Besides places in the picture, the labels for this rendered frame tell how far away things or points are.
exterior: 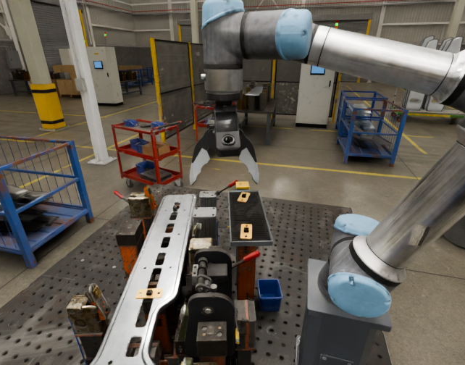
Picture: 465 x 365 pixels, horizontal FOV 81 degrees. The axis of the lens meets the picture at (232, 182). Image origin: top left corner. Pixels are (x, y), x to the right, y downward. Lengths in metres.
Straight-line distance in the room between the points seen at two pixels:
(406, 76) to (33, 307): 1.58
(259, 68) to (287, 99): 1.18
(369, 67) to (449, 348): 2.11
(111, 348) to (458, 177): 0.86
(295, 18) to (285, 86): 7.73
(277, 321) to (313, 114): 6.55
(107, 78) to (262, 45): 10.92
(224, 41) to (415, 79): 0.35
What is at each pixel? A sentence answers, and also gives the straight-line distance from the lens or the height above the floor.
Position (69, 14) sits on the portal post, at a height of 2.24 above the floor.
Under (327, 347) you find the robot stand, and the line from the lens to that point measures 0.94.
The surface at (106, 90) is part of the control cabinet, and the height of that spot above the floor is 0.55.
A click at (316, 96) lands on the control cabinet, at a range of 7.40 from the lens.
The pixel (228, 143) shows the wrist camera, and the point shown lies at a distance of 0.49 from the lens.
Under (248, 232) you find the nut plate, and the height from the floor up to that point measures 1.16.
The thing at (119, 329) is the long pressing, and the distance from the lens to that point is 0.93.
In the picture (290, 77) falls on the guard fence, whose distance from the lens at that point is 8.19.
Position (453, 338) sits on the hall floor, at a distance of 2.55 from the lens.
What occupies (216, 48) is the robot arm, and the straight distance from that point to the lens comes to 0.53.
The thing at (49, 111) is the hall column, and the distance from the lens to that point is 8.15.
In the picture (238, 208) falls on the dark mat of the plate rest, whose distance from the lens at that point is 1.07.
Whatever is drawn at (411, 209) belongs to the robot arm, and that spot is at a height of 1.46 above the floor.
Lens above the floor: 1.71
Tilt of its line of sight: 25 degrees down
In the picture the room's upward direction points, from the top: straight up
